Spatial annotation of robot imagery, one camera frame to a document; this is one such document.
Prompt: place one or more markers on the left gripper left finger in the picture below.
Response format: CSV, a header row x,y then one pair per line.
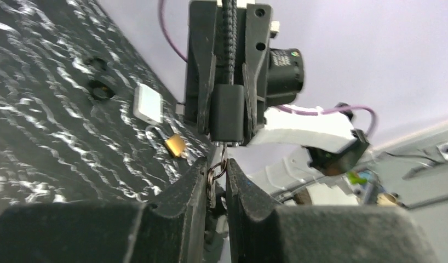
x,y
168,228

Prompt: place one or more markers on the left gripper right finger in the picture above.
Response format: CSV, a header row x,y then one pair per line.
x,y
263,230

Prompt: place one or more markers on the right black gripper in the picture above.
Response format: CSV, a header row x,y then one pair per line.
x,y
271,77

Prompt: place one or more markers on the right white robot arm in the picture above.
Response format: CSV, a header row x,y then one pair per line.
x,y
327,143

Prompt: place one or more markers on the white square box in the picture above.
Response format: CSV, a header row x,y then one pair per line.
x,y
148,105

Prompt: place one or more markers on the brass padlock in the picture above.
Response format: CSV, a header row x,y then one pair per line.
x,y
175,144

